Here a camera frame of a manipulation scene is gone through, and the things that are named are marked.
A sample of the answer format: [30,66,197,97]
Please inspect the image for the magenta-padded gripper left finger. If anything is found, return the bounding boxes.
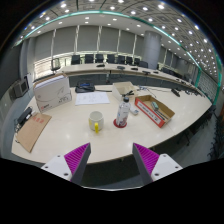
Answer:
[41,142,92,186]

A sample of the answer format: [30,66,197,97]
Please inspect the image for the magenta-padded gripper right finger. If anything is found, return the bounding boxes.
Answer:
[131,142,184,186]

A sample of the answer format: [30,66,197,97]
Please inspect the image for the clear bottle with white label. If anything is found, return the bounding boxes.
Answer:
[115,96,132,128]

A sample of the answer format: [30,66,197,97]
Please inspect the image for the open cardboard box, red side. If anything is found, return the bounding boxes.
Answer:
[134,94,176,129]

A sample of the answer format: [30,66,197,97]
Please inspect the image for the flat round red coaster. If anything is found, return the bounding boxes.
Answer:
[112,118,128,129]

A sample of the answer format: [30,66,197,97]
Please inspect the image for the white remote control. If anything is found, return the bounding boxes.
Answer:
[129,106,140,116]

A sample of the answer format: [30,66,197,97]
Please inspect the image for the white printed paper sheet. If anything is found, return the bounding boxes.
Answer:
[74,91,111,106]

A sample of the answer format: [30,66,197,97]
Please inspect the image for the black desk device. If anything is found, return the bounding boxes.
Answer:
[15,106,34,126]

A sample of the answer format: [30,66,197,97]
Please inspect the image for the large white cardboard box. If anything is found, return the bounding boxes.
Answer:
[32,73,73,113]

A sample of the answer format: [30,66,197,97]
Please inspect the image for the small open white box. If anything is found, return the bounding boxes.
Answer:
[111,81,138,102]

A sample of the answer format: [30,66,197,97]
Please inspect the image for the black bag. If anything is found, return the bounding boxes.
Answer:
[74,81,96,94]

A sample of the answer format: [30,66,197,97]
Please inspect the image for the grey box monitor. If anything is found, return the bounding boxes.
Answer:
[12,78,30,98]

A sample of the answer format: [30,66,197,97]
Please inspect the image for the row of black office chairs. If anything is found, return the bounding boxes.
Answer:
[49,53,149,73]

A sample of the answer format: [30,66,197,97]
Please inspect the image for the round ceiling lights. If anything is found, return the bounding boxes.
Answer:
[18,0,221,78]

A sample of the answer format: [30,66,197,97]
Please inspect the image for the white mug with yellow handle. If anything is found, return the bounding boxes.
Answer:
[88,110,105,134]

